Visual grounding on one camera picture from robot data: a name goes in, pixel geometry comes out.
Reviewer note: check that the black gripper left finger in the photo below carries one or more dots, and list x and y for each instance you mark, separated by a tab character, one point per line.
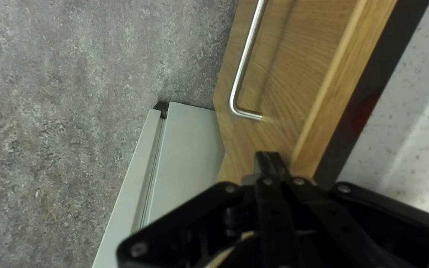
252	217

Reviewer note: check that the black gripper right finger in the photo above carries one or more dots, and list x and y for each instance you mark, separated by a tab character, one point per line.
351	226

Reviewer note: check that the wooden drawer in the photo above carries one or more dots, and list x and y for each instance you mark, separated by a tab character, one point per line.
305	67

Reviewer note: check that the silver drawer handle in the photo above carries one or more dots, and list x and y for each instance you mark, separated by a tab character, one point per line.
244	61

